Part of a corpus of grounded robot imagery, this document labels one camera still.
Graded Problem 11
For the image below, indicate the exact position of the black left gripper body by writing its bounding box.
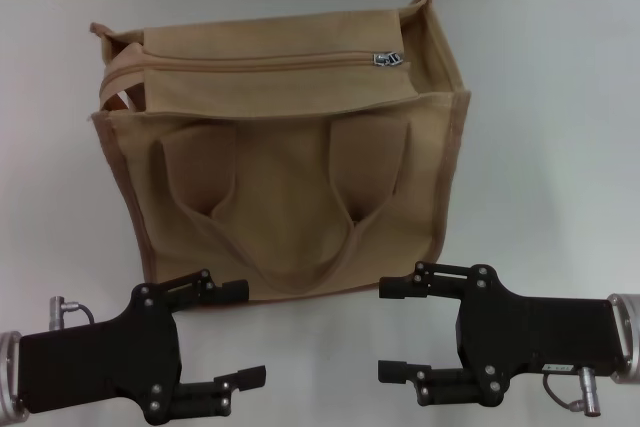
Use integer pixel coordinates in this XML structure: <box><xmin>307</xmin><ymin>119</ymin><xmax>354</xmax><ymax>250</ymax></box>
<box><xmin>18</xmin><ymin>282</ymin><xmax>182</xmax><ymax>423</ymax></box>

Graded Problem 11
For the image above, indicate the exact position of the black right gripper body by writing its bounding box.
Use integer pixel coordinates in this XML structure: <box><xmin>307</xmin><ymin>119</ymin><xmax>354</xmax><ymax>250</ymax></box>
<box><xmin>455</xmin><ymin>263</ymin><xmax>626</xmax><ymax>408</ymax></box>

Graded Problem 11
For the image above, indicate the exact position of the khaki fabric food bag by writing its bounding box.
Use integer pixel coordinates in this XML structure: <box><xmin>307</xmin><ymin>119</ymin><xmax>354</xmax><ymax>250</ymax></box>
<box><xmin>88</xmin><ymin>0</ymin><xmax>472</xmax><ymax>303</ymax></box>

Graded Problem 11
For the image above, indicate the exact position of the right gripper cable with connectors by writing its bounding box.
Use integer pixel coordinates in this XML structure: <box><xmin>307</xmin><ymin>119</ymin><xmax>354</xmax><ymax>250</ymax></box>
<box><xmin>542</xmin><ymin>366</ymin><xmax>601</xmax><ymax>418</ymax></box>

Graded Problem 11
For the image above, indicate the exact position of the gripper cable with connectors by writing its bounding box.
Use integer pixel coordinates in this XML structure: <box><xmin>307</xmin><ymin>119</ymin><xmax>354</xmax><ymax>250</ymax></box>
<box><xmin>47</xmin><ymin>296</ymin><xmax>96</xmax><ymax>333</ymax></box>
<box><xmin>542</xmin><ymin>366</ymin><xmax>601</xmax><ymax>418</ymax></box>

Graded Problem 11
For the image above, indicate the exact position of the left gripper cable with connectors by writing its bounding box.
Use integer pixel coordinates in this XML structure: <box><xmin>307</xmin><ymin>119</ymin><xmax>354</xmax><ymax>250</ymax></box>
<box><xmin>47</xmin><ymin>296</ymin><xmax>96</xmax><ymax>333</ymax></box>

